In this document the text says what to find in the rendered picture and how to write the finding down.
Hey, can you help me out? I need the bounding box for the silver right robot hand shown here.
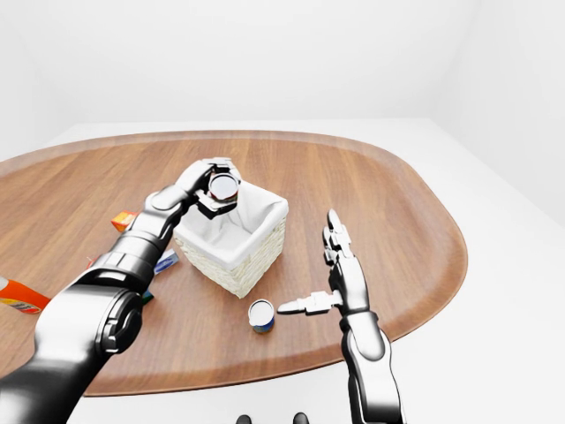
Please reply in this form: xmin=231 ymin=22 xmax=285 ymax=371
xmin=276 ymin=208 xmax=371 ymax=317

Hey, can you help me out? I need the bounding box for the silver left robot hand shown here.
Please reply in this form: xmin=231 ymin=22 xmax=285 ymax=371
xmin=175 ymin=156 xmax=242 ymax=221

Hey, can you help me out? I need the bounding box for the red tomato sauce tin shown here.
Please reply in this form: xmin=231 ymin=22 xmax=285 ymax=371
xmin=208 ymin=171 xmax=242 ymax=211

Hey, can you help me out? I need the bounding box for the white lined wicker basket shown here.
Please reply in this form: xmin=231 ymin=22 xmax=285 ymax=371
xmin=172 ymin=180 xmax=290 ymax=299

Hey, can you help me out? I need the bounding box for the small orange food box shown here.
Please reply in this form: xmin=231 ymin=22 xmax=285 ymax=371
xmin=110 ymin=209 xmax=139 ymax=233

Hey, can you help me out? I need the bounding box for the blue and white food box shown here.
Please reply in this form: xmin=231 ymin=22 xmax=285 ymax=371
xmin=154 ymin=248 xmax=180 ymax=275

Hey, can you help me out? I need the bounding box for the blue and white tin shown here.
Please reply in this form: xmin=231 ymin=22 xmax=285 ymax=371
xmin=247 ymin=299 xmax=276 ymax=334

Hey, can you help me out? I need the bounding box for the large orange food box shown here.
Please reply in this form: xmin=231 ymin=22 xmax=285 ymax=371
xmin=0 ymin=276 xmax=52 ymax=315

